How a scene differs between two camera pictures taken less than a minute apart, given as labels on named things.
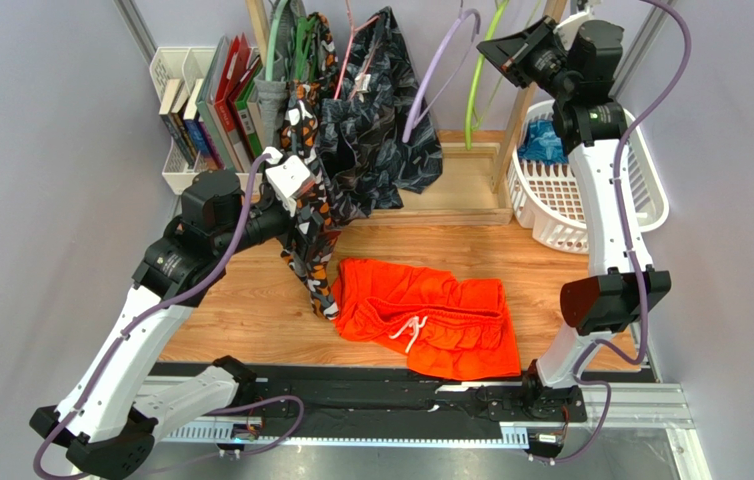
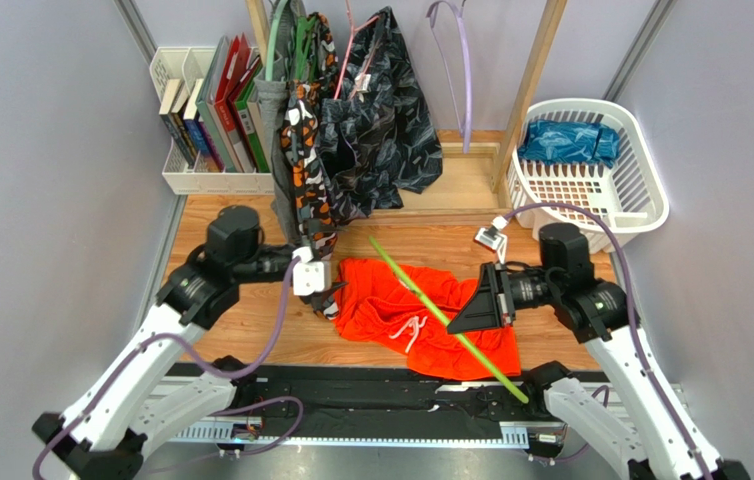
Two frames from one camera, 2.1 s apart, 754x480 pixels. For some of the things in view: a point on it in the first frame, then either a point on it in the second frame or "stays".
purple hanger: (463, 14) -> (466, 73)
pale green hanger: (271, 39) stays
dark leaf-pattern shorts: (377, 131) stays
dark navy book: (169, 89) stays
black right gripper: (527, 56) -> (500, 293)
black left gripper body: (296, 239) -> (317, 300)
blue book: (192, 121) stays
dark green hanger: (303, 37) stays
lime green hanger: (502, 4) -> (440, 315)
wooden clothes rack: (475, 177) stays
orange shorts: (449, 328) stays
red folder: (238, 55) stays
